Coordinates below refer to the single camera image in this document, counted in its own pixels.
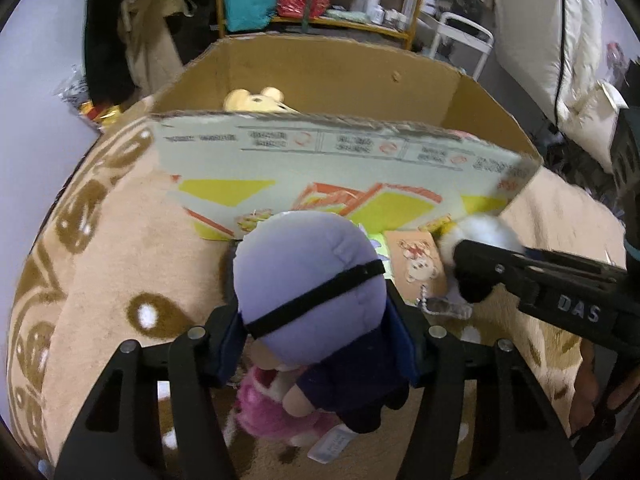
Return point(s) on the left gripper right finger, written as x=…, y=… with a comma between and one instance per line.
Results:
x=517, y=434

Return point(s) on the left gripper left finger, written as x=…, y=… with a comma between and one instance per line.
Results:
x=148, y=397

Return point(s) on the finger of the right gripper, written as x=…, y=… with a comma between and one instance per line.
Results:
x=532, y=274

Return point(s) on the white fluffy pompom plush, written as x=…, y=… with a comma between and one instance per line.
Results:
x=482, y=228

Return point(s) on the purple haired doll plush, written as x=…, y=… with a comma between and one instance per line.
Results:
x=312, y=297

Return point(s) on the yellow bear plush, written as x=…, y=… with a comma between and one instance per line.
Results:
x=269, y=100

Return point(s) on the bear picture tag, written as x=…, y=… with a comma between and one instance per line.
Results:
x=416, y=265

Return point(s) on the open cardboard box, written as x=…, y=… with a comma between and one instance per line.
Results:
x=388, y=139

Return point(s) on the beige patterned blanket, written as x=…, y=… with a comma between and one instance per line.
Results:
x=120, y=260

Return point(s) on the white rolling cart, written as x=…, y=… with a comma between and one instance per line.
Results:
x=452, y=30

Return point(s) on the cream padded chair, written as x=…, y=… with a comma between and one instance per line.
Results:
x=554, y=50

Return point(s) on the plastic bag of toys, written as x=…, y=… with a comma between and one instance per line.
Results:
x=73, y=91

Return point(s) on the black hanging coat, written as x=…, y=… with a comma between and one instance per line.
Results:
x=106, y=68

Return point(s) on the beige trench coat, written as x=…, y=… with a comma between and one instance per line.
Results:
x=152, y=56

